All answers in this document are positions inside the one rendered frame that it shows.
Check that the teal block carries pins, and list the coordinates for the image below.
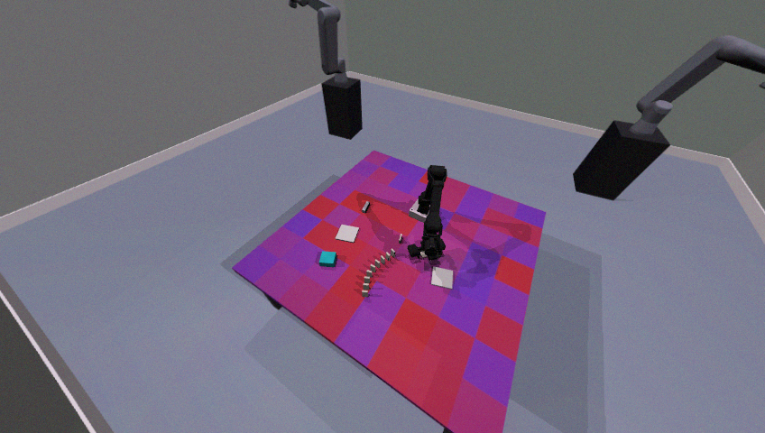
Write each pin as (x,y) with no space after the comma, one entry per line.
(327,259)

